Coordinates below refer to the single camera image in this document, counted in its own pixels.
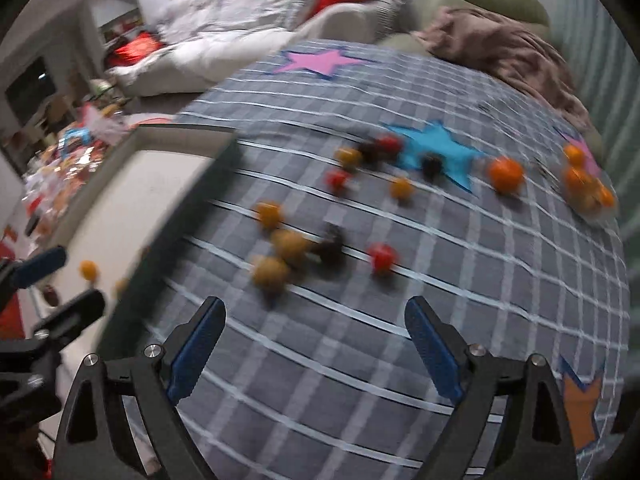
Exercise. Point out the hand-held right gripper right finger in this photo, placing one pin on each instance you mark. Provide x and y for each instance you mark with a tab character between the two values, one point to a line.
432	355

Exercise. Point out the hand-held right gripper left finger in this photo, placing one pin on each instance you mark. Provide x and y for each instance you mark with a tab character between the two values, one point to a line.
192	355

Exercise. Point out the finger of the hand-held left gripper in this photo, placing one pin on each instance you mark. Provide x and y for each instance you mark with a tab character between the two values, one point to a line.
40	266
75	312

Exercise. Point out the dark purple fruit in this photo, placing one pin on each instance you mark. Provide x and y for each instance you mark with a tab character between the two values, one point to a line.
50	294
370	152
431	166
331	247

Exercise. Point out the small orange kumquat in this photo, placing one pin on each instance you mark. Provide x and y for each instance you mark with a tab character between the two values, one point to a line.
401	188
270	214
88	270
349	156

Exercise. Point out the red cherry tomato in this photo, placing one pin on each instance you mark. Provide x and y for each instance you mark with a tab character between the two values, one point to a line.
337	180
382	257
389	144

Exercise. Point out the brown longan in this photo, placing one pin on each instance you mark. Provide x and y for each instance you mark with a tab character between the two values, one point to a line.
270	272
290	245

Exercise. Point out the white rectangular tray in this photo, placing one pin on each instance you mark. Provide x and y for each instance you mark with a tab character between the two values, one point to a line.
150	200

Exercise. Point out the large orange tangerine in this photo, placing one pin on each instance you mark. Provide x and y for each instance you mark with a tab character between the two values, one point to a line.
506	175

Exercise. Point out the grey plaid blanket with stars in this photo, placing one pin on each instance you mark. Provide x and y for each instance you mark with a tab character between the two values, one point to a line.
350	360

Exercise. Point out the cluttered table of snacks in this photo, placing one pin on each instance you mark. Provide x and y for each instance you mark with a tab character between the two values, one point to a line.
70	170

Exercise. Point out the dark television screen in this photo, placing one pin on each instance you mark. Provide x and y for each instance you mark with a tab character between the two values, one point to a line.
30	90

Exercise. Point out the clear bag of tangerines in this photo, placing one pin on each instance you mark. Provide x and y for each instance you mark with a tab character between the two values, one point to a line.
585	185

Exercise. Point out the red cushion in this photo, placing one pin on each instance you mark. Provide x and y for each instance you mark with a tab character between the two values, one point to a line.
135	50

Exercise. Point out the white quilt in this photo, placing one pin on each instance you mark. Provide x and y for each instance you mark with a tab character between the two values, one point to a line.
225	25

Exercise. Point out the brown crumpled blanket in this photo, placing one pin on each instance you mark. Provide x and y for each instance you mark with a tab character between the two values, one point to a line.
510	55

